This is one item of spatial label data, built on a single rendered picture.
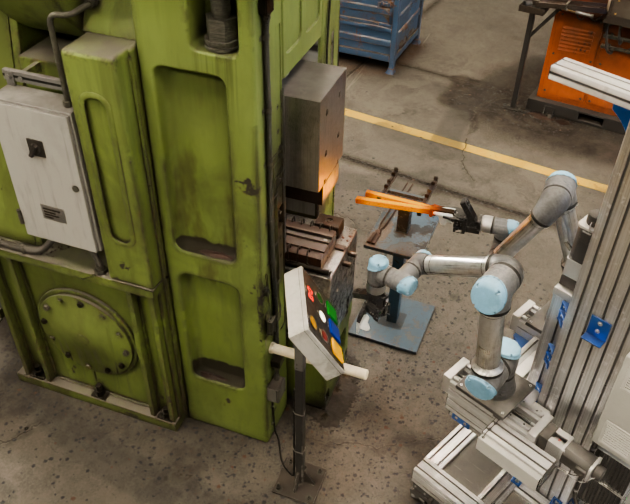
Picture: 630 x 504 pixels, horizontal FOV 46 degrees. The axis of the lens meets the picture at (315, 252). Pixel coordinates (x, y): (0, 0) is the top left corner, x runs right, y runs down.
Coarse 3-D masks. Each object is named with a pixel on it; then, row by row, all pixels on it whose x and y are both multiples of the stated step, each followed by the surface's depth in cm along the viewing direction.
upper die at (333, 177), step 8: (336, 168) 307; (336, 176) 310; (328, 184) 301; (288, 192) 301; (296, 192) 300; (304, 192) 298; (312, 192) 297; (320, 192) 296; (328, 192) 303; (304, 200) 301; (312, 200) 300; (320, 200) 298
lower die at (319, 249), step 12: (300, 228) 331; (312, 228) 333; (324, 228) 333; (288, 240) 326; (300, 240) 326; (312, 240) 326; (288, 252) 322; (300, 252) 322; (312, 252) 322; (324, 252) 321; (312, 264) 321
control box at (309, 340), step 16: (288, 272) 282; (304, 272) 281; (288, 288) 276; (304, 288) 272; (288, 304) 270; (304, 304) 265; (320, 304) 281; (288, 320) 264; (304, 320) 260; (320, 320) 272; (304, 336) 258; (320, 336) 264; (304, 352) 263; (320, 352) 264; (320, 368) 269; (336, 368) 270
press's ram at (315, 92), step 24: (312, 72) 282; (336, 72) 282; (288, 96) 267; (312, 96) 267; (336, 96) 281; (288, 120) 274; (312, 120) 270; (336, 120) 289; (288, 144) 280; (312, 144) 276; (336, 144) 298; (288, 168) 287; (312, 168) 283
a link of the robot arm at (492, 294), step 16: (496, 272) 241; (512, 272) 242; (480, 288) 238; (496, 288) 236; (512, 288) 240; (480, 304) 241; (496, 304) 237; (480, 320) 250; (496, 320) 246; (480, 336) 253; (496, 336) 250; (480, 352) 257; (496, 352) 255; (480, 368) 260; (496, 368) 259; (480, 384) 261; (496, 384) 262
